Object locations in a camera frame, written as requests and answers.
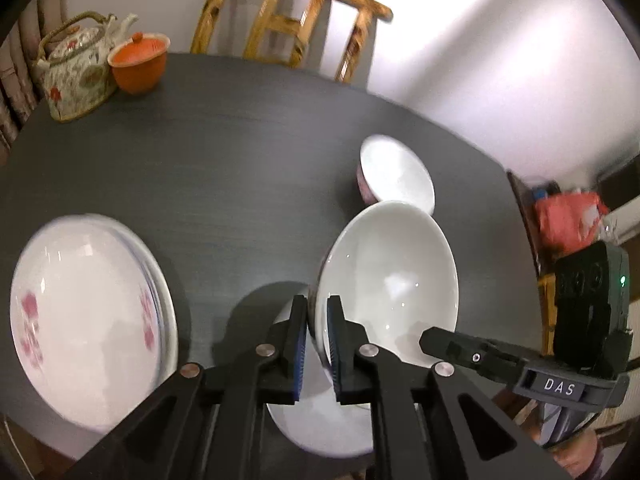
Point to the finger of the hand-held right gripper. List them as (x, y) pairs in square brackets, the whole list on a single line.
[(475, 357)]

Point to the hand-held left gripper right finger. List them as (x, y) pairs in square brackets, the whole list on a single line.
[(334, 350)]

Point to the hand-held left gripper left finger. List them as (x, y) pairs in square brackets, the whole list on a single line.
[(300, 345)]

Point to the white bowl with grey print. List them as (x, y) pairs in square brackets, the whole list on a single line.
[(320, 425)]

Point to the white bowl with red flower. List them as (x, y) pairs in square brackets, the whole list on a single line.
[(390, 280)]

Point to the large white floral plate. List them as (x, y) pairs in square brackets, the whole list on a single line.
[(171, 330)]

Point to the pink patterned bowl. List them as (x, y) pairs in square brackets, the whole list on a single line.
[(395, 175)]

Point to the small white floral plate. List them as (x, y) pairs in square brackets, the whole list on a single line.
[(85, 320)]

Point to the person's right forearm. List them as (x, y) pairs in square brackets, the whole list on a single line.
[(585, 460)]

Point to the bamboo chair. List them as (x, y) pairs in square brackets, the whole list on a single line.
[(546, 310), (280, 25)]

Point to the red bag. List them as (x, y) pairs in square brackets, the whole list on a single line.
[(565, 220)]

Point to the purple floral clothing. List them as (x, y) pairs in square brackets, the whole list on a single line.
[(565, 420)]

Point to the orange lidded cup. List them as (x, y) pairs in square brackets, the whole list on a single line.
[(137, 70)]

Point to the floral ceramic teapot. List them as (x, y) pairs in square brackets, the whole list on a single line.
[(75, 75)]

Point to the beige patterned curtain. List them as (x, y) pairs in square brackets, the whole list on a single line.
[(15, 90)]

